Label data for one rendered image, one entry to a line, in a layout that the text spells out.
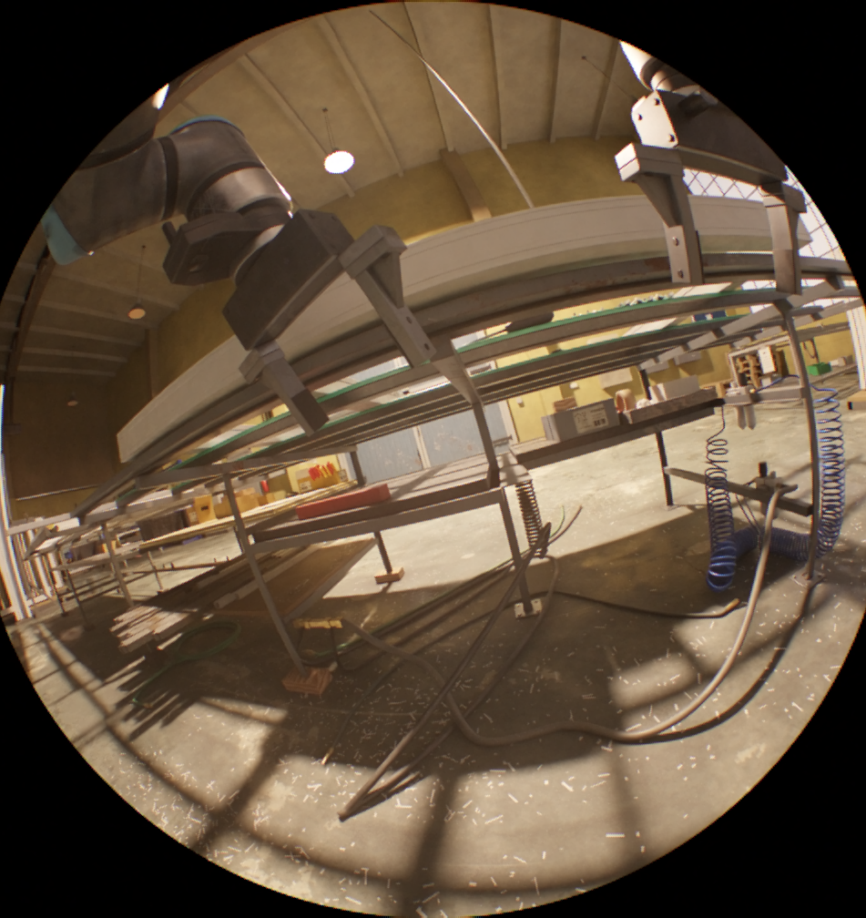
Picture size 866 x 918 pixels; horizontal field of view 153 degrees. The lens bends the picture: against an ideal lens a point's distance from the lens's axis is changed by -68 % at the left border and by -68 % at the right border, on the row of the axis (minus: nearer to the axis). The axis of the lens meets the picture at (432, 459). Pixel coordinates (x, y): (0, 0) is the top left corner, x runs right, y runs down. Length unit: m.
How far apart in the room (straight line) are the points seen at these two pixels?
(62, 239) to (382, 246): 0.26
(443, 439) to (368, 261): 6.74
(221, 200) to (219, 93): 8.04
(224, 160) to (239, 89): 7.96
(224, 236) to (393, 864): 0.89
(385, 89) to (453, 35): 1.98
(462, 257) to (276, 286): 0.21
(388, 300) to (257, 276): 0.12
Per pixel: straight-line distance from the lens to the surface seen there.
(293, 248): 0.26
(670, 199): 0.27
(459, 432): 6.89
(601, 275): 0.44
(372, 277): 0.24
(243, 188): 0.31
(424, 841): 0.77
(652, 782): 0.77
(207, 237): 0.25
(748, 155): 0.33
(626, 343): 1.08
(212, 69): 5.92
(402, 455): 7.14
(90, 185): 0.30
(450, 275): 0.39
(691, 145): 0.28
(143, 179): 0.33
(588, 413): 1.15
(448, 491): 0.76
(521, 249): 0.40
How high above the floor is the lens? 0.69
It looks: 2 degrees down
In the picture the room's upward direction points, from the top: 16 degrees counter-clockwise
